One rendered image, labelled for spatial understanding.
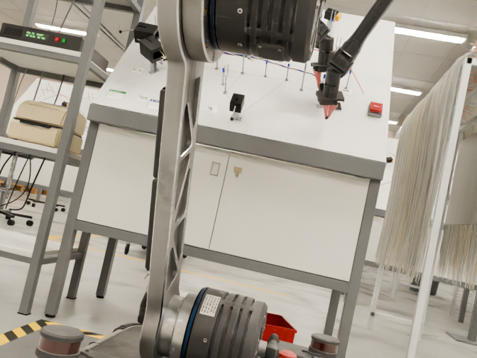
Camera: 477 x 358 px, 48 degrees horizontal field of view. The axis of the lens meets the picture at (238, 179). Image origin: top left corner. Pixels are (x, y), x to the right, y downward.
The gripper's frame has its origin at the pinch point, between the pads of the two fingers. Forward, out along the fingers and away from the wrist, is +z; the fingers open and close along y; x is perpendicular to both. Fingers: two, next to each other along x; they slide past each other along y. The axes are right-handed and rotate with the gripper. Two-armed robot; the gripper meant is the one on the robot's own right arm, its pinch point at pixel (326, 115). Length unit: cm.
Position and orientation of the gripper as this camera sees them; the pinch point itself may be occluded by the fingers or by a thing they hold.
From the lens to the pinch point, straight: 214.7
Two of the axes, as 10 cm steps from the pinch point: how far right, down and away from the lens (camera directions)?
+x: 0.3, 6.2, -7.9
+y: -10.0, -0.1, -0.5
